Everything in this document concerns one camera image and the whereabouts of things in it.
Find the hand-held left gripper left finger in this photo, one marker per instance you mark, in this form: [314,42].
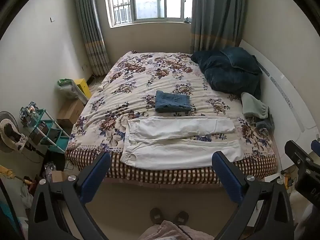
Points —
[96,177]

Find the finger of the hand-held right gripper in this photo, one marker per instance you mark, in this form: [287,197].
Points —
[296,152]
[316,146]

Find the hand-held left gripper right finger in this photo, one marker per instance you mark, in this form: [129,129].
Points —
[226,177]

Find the white pants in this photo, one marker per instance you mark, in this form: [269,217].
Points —
[175,150]

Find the person's right forearm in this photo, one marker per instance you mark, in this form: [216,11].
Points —
[302,223]

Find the small cardboard box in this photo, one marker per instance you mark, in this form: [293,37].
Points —
[59,176]

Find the grey-blue crumpled cloth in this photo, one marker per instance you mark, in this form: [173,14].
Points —
[265,127]

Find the white headboard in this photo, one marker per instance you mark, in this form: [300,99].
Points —
[282,100]

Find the dark slipper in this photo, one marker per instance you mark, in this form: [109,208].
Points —
[182,217]
[156,215]

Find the teal shelf rack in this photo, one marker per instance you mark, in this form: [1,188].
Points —
[53,135]

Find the light green cloth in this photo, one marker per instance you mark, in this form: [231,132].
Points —
[253,106]

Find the large cardboard box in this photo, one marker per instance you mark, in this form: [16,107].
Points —
[71,111]

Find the yellow box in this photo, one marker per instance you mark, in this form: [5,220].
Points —
[83,87]

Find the folded blue jeans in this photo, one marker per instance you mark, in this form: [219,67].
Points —
[172,101]

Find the green and white plastic bag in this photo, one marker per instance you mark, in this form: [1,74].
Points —
[66,88]

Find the standing fan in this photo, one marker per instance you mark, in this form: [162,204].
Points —
[10,135]

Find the dark blue blanket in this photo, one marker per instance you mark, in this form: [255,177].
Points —
[225,77]

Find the floral bedspread bed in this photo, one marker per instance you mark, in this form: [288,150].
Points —
[140,80]

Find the dark blue pillow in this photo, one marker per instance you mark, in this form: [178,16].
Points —
[240,58]

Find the striped grey-blue curtain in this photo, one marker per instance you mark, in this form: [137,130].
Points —
[91,30]
[217,15]

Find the barred window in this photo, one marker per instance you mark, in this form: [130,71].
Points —
[147,0]

